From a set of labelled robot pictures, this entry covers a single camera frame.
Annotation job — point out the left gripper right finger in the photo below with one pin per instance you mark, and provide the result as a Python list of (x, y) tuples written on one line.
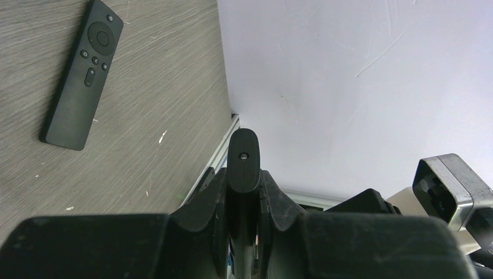
[(294, 243)]

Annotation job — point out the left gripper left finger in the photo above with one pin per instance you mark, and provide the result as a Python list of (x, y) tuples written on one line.
[(191, 242)]

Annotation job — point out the black remote with label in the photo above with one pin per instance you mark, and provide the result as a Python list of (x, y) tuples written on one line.
[(242, 199)]

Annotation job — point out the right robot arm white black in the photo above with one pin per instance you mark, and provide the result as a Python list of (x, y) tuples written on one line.
[(368, 201)]

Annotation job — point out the black remote plain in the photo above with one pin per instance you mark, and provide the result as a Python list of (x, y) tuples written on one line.
[(76, 98)]

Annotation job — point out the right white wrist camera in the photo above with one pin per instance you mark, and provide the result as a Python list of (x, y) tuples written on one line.
[(447, 188)]

